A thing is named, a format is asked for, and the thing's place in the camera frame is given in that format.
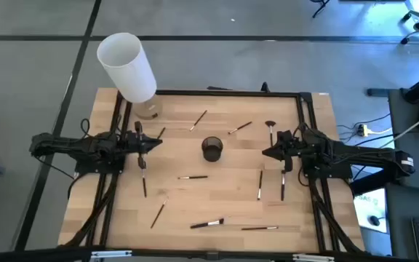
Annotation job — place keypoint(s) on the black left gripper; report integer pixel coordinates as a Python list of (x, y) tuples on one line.
[(138, 142)]

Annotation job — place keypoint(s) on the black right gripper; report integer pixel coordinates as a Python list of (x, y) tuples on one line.
[(287, 147)]

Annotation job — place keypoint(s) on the short dark makeup brush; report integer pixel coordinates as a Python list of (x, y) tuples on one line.
[(161, 132)]

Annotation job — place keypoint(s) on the fan makeup brush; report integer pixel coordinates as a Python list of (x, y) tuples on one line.
[(270, 125)]

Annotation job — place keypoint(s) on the black makeup brush silver ferrule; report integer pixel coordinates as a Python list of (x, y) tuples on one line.
[(259, 185)]

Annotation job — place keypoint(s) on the dark red head makeup brush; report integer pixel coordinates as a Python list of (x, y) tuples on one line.
[(283, 187)]

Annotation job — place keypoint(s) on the brown makeup brush silver ferrule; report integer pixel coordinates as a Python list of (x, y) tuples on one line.
[(239, 127)]

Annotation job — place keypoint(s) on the thin brown makeup brush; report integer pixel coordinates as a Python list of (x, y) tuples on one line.
[(198, 120), (159, 213)]

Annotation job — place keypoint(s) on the black wide head makeup brush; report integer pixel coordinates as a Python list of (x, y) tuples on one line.
[(207, 223)]

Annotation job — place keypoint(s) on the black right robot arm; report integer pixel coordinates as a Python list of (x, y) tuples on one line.
[(358, 154)]

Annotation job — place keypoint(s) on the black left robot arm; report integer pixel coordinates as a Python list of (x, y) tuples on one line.
[(67, 145)]

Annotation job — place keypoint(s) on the black mesh cup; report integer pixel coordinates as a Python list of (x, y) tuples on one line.
[(212, 154)]

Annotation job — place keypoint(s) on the black clamp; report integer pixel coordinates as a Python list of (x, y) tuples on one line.
[(265, 87)]

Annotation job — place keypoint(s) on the white shade wooden base lamp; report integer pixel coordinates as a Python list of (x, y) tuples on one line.
[(129, 69)]

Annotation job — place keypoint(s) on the black flat strip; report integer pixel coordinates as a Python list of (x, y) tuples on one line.
[(216, 88)]

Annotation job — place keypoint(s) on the yellow power strip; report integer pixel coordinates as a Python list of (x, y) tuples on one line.
[(362, 130)]

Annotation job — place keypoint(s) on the black desk leg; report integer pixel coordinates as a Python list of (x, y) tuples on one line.
[(373, 183)]

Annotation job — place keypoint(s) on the grey desk foot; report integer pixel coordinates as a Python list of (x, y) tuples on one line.
[(377, 92)]

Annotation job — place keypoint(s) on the black front rig beam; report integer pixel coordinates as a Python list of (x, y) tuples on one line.
[(195, 255)]

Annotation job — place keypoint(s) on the black computer mouse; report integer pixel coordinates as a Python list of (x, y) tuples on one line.
[(375, 220)]

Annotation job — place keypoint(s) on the black chair leg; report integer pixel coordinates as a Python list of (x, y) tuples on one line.
[(320, 8)]

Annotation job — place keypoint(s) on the black aluminium table frame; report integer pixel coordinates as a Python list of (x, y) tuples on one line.
[(231, 93)]

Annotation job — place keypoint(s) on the silver metal bracket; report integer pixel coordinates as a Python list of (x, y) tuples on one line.
[(313, 258), (111, 253)]

